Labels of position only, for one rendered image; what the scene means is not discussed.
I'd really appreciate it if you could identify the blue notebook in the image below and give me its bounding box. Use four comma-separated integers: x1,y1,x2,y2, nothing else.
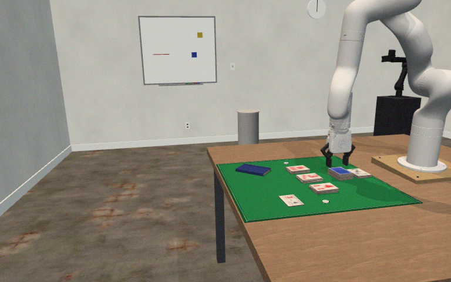
235,163,271,176

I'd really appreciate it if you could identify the green card cloth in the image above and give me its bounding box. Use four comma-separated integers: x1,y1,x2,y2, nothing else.
219,156,416,220

